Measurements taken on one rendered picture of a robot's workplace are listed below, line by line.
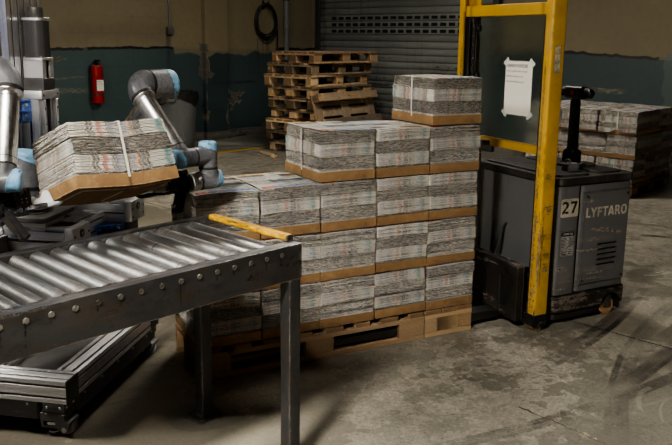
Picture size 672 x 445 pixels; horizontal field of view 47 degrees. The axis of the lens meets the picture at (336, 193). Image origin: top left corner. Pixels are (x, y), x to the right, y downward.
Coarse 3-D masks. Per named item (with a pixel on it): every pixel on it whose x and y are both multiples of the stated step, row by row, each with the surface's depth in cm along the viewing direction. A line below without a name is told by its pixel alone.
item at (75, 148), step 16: (64, 128) 248; (80, 128) 249; (96, 128) 253; (32, 144) 265; (48, 144) 256; (64, 144) 248; (80, 144) 248; (96, 144) 252; (112, 144) 256; (48, 160) 258; (64, 160) 250; (80, 160) 247; (96, 160) 250; (112, 160) 254; (48, 176) 259; (64, 176) 251; (80, 192) 248; (96, 192) 253; (112, 192) 259
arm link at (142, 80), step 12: (144, 72) 307; (132, 84) 303; (144, 84) 303; (132, 96) 302; (144, 96) 301; (144, 108) 300; (156, 108) 300; (168, 120) 299; (168, 132) 296; (180, 144) 294; (180, 156) 290; (192, 156) 294; (180, 168) 293
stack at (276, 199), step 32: (192, 192) 321; (224, 192) 321; (256, 192) 328; (288, 192) 335; (320, 192) 343; (352, 192) 350; (384, 192) 359; (416, 192) 367; (224, 224) 324; (256, 224) 331; (288, 224) 339; (416, 224) 370; (320, 256) 349; (352, 256) 356; (384, 256) 364; (416, 256) 373; (320, 288) 351; (352, 288) 360; (384, 288) 368; (416, 288) 376; (192, 320) 336; (224, 320) 333; (256, 320) 340; (384, 320) 371; (416, 320) 380; (192, 352) 343; (224, 352) 335; (256, 352) 359; (320, 352) 358
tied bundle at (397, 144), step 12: (372, 120) 390; (384, 120) 392; (384, 132) 352; (396, 132) 355; (408, 132) 358; (420, 132) 361; (384, 144) 354; (396, 144) 357; (408, 144) 360; (420, 144) 363; (384, 156) 354; (396, 156) 357; (408, 156) 360; (420, 156) 363
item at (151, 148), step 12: (132, 120) 263; (144, 120) 266; (156, 120) 269; (132, 132) 262; (144, 132) 265; (156, 132) 269; (132, 144) 261; (144, 144) 264; (156, 144) 267; (168, 144) 271; (144, 156) 263; (156, 156) 267; (168, 156) 270; (144, 168) 262; (156, 168) 266; (168, 180) 269; (132, 192) 271; (144, 192) 282
